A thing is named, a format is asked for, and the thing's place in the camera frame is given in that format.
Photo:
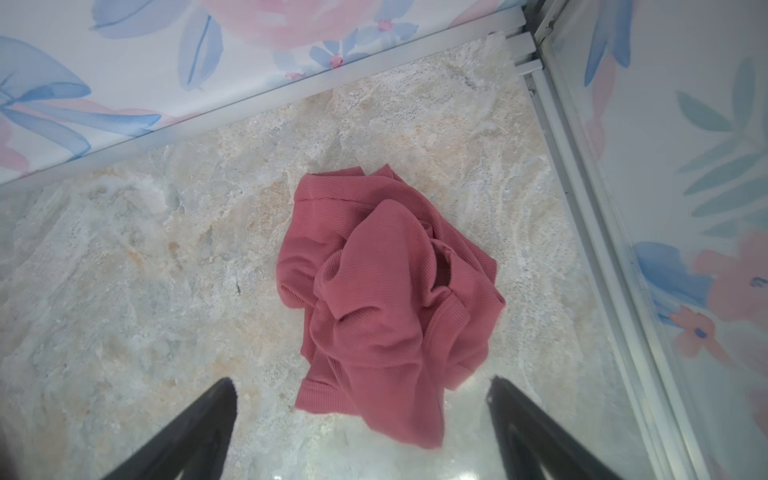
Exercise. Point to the aluminium corner frame post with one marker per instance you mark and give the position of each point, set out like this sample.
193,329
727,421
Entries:
664,423

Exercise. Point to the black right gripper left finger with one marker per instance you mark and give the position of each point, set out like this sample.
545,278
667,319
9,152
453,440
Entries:
192,446

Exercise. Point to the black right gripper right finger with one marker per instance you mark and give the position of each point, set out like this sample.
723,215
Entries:
534,446

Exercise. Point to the pink ribbed knit cloth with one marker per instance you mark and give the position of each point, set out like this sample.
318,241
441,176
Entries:
399,306

